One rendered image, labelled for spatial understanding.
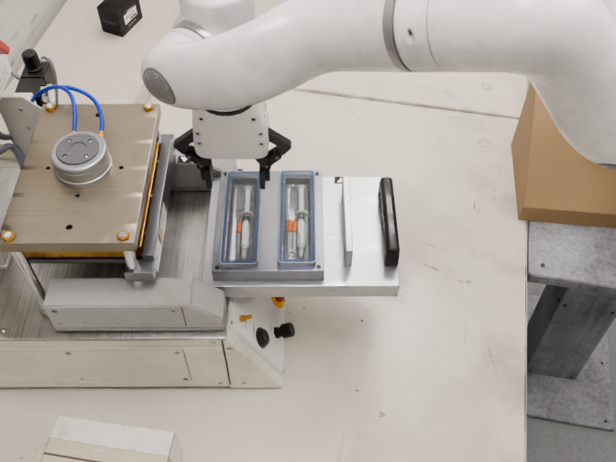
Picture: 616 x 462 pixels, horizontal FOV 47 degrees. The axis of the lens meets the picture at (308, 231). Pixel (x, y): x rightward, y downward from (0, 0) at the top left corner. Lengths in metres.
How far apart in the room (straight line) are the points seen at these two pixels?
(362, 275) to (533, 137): 0.53
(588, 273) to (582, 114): 0.76
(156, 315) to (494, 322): 0.61
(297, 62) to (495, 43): 0.21
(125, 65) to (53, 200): 0.75
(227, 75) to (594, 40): 0.34
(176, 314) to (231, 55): 0.44
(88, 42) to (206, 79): 1.10
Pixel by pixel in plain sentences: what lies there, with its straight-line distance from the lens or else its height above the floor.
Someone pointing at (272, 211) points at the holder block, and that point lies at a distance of 1.11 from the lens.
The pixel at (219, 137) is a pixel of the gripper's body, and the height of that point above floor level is 1.19.
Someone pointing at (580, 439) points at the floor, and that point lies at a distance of 2.12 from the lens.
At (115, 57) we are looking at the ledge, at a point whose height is 0.79.
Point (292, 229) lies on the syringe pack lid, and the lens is 1.08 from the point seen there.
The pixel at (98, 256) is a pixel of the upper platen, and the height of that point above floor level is 1.04.
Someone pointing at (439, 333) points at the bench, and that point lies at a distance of 1.29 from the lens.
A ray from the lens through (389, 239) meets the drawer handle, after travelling 1.06.
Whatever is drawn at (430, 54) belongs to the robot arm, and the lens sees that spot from 0.66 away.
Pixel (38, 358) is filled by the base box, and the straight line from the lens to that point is 1.19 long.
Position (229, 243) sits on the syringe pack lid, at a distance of 1.07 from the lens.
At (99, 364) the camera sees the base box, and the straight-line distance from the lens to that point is 1.18.
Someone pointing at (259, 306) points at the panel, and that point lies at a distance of 1.19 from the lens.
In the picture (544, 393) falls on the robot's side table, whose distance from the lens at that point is 2.13.
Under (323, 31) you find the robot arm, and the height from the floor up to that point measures 1.43.
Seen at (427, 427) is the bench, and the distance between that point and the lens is 1.21.
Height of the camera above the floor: 1.85
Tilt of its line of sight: 52 degrees down
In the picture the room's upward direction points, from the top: straight up
